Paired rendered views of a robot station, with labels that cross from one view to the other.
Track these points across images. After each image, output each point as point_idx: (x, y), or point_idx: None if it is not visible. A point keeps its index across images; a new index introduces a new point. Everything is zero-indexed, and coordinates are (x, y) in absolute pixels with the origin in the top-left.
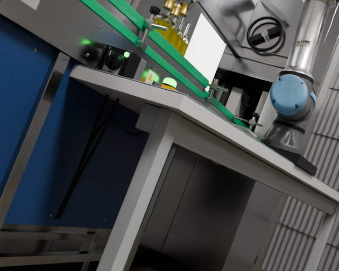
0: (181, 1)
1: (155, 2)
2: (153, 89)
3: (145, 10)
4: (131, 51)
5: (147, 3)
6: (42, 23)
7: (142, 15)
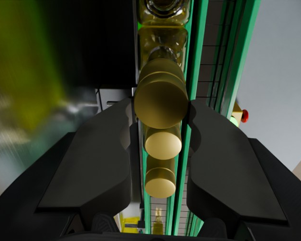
0: (131, 122)
1: (15, 114)
2: None
3: (60, 122)
4: None
5: (49, 138)
6: None
7: (69, 114)
